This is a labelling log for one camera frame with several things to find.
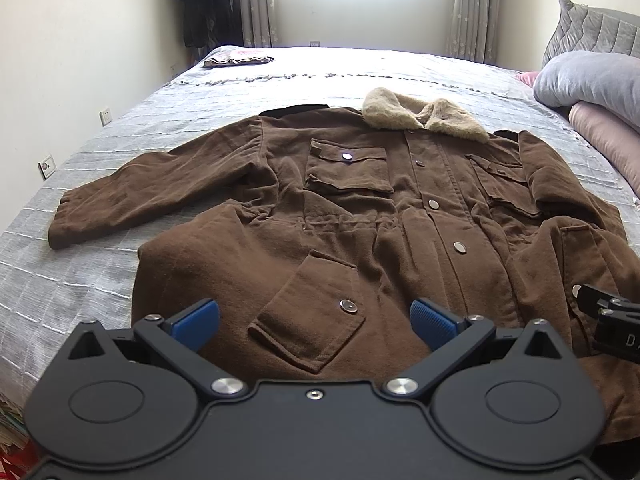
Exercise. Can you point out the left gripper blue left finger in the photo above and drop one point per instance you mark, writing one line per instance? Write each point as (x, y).
(176, 340)

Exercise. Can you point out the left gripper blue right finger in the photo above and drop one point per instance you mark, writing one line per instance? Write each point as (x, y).
(453, 341)

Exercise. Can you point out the brown coat with fleece collar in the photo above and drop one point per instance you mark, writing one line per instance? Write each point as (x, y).
(334, 227)

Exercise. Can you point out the grey quilted bedspread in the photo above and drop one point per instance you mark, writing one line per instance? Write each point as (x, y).
(44, 294)

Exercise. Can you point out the pink pillow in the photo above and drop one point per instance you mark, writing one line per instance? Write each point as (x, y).
(613, 138)

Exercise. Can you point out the light grey pillow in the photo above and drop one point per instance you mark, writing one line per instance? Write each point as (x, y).
(610, 80)

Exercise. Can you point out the small pink cloth by pillow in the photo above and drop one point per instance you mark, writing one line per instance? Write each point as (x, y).
(527, 78)

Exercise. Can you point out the folded patterned cloth on bed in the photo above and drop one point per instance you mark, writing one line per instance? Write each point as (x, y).
(234, 58)

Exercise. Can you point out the grey quilted headboard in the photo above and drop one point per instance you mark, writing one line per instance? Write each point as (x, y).
(585, 28)

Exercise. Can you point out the right grey curtain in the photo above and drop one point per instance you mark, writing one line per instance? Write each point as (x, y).
(473, 33)

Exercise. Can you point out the grey curtain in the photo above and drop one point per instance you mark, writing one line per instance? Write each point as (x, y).
(473, 33)
(258, 23)

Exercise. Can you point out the left grey curtain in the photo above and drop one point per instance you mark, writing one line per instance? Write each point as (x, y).
(258, 23)

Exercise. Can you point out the white wall socket near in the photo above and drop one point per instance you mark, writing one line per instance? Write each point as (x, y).
(47, 167)

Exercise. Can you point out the white wall socket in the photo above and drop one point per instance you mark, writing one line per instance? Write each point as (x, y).
(105, 116)
(47, 167)

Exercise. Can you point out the white wall socket far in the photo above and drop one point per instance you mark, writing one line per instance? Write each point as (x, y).
(105, 116)

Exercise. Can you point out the dark clothes hanging on wall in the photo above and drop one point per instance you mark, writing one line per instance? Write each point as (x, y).
(207, 24)

